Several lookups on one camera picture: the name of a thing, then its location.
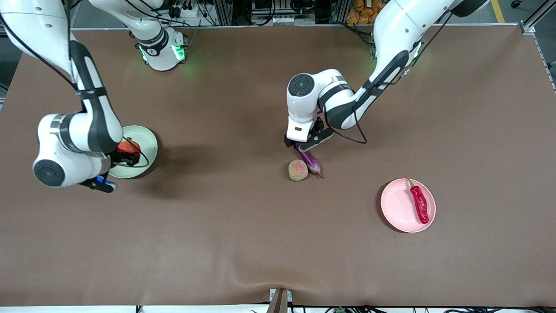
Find pink yellow peach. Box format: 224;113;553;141
288;159;309;182

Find red chili pepper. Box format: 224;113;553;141
407;178;430;225

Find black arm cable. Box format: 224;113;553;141
319;11;454;145
0;0;150;169

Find purple eggplant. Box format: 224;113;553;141
295;146;324;179

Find light green plate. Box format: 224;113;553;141
109;125;159;179

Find grey metal table bracket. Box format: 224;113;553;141
266;288;293;313

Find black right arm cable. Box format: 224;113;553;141
0;0;150;169

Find aluminium frame post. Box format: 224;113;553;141
519;0;556;35

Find white power strip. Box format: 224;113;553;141
167;0;202;18

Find red pomegranate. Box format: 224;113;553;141
116;138;142;156

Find pile of orange items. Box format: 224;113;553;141
346;0;388;25

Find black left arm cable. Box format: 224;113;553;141
319;11;454;145

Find grey electronics box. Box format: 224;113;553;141
251;0;307;25

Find pink plate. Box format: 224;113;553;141
381;178;436;233

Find brown table cover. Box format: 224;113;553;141
0;24;556;307

